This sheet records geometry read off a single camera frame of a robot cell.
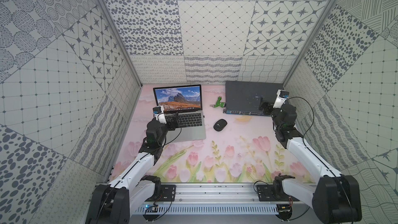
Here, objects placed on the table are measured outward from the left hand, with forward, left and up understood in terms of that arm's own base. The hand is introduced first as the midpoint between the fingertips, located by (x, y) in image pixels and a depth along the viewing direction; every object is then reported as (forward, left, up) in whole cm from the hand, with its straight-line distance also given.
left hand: (167, 111), depth 83 cm
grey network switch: (+23, -47, -15) cm, 55 cm away
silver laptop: (+15, -8, -9) cm, 19 cm away
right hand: (+6, -56, +4) cm, 56 cm away
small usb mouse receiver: (+10, -19, -19) cm, 29 cm away
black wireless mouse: (+2, -30, -16) cm, 34 cm away
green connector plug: (+19, -30, -17) cm, 39 cm away
